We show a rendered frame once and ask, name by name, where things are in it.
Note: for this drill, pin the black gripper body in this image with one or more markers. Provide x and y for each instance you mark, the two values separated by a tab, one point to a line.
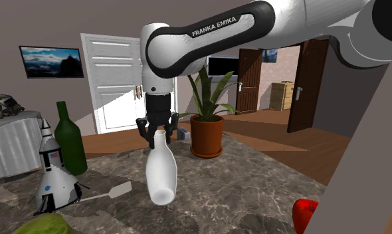
158	107

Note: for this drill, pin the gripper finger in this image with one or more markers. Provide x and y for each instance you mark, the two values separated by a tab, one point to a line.
173	123
149	135

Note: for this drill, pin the white bottle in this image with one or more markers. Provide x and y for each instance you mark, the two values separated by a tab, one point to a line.
161	168

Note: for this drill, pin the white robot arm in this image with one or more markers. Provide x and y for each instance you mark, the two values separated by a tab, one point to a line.
183	48

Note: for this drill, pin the small grey-blue box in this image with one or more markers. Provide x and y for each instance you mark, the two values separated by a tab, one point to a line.
183	133

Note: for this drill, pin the potted plant in brown pot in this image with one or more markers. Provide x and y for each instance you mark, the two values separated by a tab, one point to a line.
206	134

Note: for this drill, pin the white double door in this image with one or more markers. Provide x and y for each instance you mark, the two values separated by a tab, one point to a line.
113	81

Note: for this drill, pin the white spatula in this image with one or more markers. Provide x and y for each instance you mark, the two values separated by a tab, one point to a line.
118	191

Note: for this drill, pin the dark green glass bottle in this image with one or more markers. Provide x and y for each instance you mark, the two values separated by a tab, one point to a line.
70	142

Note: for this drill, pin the brown wooden door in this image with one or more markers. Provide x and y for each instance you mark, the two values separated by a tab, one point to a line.
307	84
248	84

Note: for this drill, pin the white rocket model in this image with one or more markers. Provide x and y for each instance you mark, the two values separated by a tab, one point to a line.
55	184

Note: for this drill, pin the light wooden chest of drawers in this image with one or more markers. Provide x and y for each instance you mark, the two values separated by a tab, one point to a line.
281	96

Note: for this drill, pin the green rounded object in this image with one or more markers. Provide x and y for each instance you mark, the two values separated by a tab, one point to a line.
45	225

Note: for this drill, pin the table with white cloth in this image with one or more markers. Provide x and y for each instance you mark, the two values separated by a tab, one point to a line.
11	145

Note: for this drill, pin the red apple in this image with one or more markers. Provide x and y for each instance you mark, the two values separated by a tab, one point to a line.
303	215

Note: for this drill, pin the black wall television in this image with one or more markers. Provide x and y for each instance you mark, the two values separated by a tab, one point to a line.
222	66

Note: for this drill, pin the landscape wall picture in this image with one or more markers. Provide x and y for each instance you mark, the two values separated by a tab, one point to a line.
50	61

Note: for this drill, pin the small blue wall picture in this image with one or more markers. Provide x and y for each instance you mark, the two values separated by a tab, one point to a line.
270	55

